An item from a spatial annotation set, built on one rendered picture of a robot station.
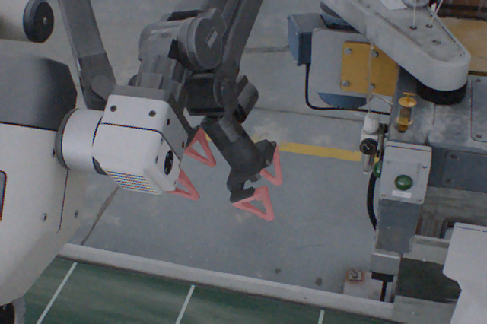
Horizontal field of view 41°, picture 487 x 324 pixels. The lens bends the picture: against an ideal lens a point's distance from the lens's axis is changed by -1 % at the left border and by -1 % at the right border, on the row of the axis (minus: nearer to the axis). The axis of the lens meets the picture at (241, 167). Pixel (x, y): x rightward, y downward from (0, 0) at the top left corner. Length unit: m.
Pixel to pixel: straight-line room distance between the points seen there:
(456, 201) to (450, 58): 0.35
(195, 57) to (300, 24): 0.60
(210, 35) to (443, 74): 0.42
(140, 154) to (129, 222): 2.08
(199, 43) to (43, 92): 0.23
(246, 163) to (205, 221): 1.78
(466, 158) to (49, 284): 1.50
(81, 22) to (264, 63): 2.77
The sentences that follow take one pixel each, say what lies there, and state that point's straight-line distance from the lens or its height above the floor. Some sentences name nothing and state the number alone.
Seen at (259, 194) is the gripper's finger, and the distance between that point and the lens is 1.07.
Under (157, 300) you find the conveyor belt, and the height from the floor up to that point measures 0.38.
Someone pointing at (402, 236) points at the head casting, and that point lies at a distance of 1.25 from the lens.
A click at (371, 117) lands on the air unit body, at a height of 1.22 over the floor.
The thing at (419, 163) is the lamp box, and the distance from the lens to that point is 1.07.
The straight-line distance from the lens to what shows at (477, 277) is 1.57.
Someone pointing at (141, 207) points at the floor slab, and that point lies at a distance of 2.97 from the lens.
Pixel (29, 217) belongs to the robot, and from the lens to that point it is 0.92.
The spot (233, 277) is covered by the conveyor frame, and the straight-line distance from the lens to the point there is 2.08.
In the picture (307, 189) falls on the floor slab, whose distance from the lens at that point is 3.00.
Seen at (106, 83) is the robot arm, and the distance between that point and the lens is 1.16.
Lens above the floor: 1.99
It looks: 40 degrees down
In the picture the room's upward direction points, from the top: 3 degrees counter-clockwise
